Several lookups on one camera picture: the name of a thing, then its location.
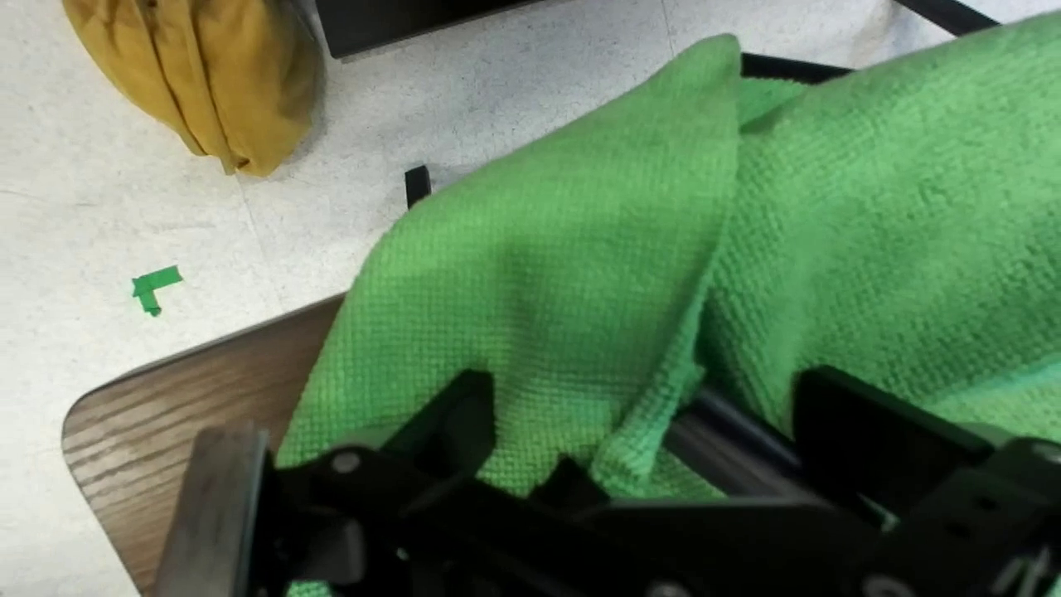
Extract green microfiber cloth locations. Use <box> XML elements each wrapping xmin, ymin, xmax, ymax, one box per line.
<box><xmin>271</xmin><ymin>10</ymin><xmax>1061</xmax><ymax>597</ymax></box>

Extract black marker pen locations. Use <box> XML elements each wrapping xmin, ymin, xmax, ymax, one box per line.
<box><xmin>660</xmin><ymin>384</ymin><xmax>805</xmax><ymax>504</ymax></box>

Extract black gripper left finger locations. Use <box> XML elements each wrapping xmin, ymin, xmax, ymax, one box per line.
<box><xmin>153</xmin><ymin>369</ymin><xmax>532</xmax><ymax>597</ymax></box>

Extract dark flat floor base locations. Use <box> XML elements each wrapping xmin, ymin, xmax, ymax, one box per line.
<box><xmin>311</xmin><ymin>0</ymin><xmax>545</xmax><ymax>61</ymax></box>

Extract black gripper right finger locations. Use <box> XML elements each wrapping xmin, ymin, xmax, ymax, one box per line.
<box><xmin>793</xmin><ymin>360</ymin><xmax>1061</xmax><ymax>597</ymax></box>

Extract yellow cloth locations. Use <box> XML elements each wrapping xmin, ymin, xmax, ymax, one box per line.
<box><xmin>58</xmin><ymin>0</ymin><xmax>330</xmax><ymax>180</ymax></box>

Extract green floor tape mark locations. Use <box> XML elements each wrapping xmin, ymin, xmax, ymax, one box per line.
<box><xmin>128</xmin><ymin>262</ymin><xmax>190</xmax><ymax>320</ymax></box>

